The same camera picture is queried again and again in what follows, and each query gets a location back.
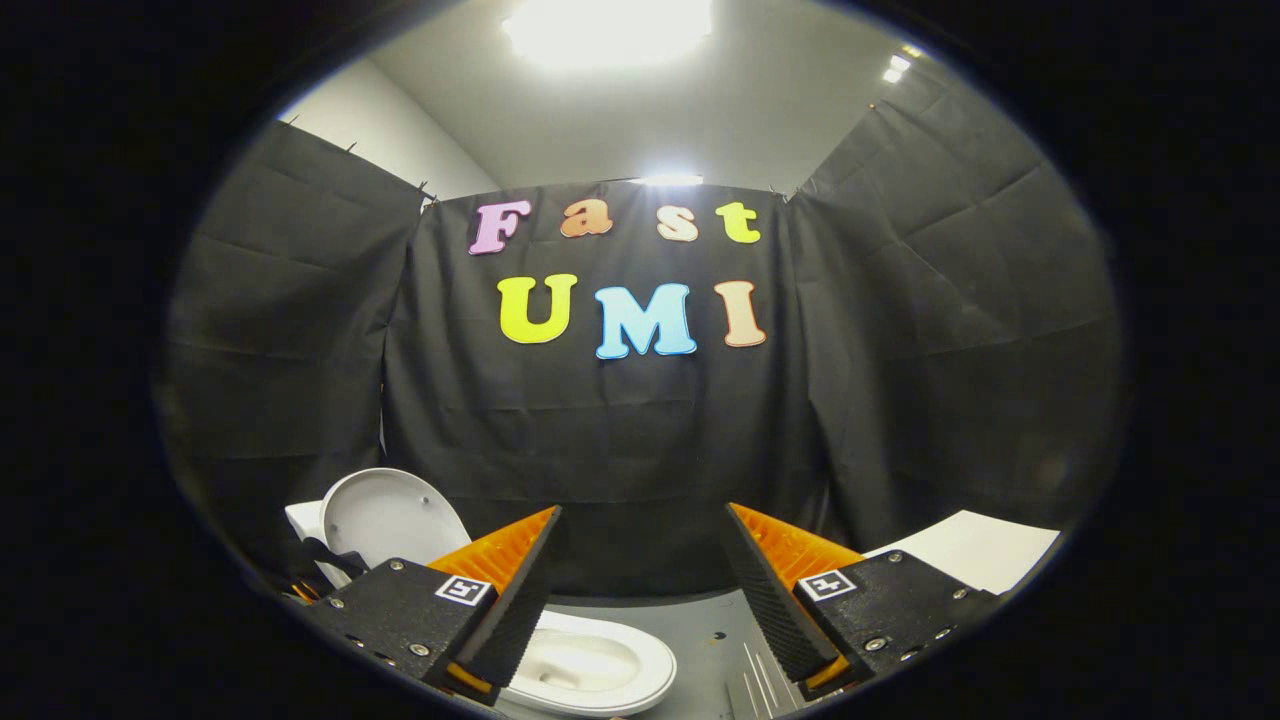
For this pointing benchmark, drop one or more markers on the white toilet seat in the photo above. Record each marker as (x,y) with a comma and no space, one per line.
(652,662)

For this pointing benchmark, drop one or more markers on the white toilet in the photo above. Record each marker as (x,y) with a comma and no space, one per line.
(565,665)

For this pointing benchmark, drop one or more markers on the black backdrop cloth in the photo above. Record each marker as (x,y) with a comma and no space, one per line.
(620,450)

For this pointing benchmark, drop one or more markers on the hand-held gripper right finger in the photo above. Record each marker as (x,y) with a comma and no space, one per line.
(765,600)

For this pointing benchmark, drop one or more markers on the ceiling light panel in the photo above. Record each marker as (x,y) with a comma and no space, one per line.
(610,30)

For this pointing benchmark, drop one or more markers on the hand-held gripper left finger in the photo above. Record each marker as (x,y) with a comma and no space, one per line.
(510,620)

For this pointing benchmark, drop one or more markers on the white toilet lid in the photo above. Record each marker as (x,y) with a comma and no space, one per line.
(390,515)

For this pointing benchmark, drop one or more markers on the light grey drawer cabinet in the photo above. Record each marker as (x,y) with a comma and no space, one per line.
(970,550)

